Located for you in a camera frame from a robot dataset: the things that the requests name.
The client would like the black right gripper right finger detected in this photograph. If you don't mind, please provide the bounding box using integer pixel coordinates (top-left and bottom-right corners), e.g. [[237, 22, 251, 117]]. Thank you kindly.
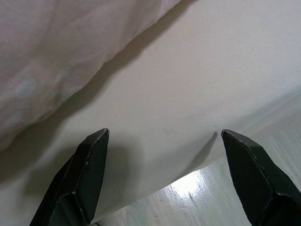
[[221, 128, 301, 226]]

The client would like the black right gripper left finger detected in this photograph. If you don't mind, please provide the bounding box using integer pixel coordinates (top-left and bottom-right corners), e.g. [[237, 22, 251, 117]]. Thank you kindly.
[[28, 128, 111, 226]]

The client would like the pink dotted pillow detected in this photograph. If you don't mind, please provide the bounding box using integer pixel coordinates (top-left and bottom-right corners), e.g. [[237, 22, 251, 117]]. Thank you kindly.
[[0, 0, 200, 151]]

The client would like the beige sheeted mattress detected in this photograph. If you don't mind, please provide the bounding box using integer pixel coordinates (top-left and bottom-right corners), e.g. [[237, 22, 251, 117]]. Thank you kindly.
[[0, 0, 301, 226]]

